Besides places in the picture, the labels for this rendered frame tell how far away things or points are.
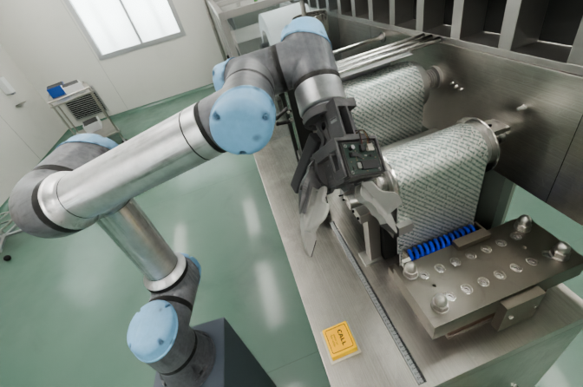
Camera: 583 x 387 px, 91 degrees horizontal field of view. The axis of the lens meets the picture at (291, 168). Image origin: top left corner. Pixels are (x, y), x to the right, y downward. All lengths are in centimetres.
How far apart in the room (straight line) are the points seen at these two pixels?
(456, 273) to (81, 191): 79
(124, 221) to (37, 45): 600
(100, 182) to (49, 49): 614
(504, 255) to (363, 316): 39
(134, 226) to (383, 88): 72
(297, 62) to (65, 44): 611
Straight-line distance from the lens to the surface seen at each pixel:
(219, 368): 96
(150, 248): 78
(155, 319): 83
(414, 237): 85
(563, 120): 79
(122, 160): 43
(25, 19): 658
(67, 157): 64
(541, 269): 91
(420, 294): 80
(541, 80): 80
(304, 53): 45
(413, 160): 70
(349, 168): 36
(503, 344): 94
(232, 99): 33
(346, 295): 94
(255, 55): 47
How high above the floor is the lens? 173
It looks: 36 degrees down
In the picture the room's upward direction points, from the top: 16 degrees counter-clockwise
